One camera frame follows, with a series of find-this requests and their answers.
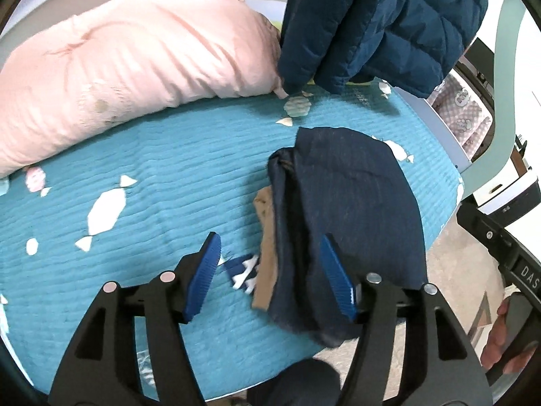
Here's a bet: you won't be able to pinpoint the pink pillow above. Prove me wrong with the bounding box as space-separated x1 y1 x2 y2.
0 0 284 176

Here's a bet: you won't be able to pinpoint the person's right hand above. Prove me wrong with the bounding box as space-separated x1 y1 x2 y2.
482 296 535 373

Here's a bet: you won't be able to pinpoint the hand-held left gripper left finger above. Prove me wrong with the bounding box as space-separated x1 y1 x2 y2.
48 232 221 406

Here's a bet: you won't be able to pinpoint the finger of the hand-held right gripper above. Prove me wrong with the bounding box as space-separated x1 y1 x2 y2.
456 204 541 302

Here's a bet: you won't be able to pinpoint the black metal frame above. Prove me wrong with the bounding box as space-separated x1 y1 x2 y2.
454 36 497 115

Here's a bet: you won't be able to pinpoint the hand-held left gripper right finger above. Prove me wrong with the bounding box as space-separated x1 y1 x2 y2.
319 234 493 406

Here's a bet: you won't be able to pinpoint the white bed frame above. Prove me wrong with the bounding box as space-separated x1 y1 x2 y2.
397 91 472 174

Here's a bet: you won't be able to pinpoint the navy puffer jacket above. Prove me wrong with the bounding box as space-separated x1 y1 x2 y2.
277 0 489 99

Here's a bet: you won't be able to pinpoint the white box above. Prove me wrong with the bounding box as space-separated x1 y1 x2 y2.
473 169 541 216

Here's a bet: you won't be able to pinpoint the pale green post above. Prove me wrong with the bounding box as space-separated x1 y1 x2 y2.
465 4 537 204

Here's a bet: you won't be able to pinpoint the tan clothes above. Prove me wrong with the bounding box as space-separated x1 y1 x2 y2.
251 186 282 310

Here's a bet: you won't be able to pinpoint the pink checked cushion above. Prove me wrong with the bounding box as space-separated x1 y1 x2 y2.
427 74 493 157

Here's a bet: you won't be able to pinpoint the teal quilted blanket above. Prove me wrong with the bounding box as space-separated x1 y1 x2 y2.
0 78 466 394

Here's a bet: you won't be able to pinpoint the dark denim garment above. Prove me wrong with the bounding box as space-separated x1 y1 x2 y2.
266 126 427 347

